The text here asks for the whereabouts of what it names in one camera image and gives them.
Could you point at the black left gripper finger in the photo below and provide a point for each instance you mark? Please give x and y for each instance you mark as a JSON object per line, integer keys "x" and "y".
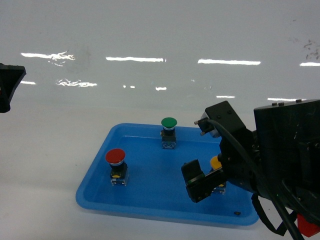
{"x": 10, "y": 78}

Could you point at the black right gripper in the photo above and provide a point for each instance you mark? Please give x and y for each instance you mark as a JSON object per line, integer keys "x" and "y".
{"x": 235, "y": 168}

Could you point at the yellow mushroom push button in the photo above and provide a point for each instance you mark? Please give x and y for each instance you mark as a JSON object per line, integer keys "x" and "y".
{"x": 215, "y": 164}

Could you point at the red mushroom push button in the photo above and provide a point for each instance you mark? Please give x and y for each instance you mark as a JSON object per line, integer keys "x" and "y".
{"x": 119, "y": 172}

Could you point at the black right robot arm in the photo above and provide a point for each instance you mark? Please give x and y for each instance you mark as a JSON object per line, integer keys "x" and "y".
{"x": 278, "y": 162}

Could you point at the green mushroom push button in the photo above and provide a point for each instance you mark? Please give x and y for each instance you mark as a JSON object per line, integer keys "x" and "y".
{"x": 168, "y": 133}

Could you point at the blue plastic tray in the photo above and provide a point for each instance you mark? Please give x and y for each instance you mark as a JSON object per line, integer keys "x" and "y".
{"x": 155, "y": 188}

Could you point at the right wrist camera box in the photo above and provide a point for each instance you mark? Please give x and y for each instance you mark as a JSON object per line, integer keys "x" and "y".
{"x": 225, "y": 115}

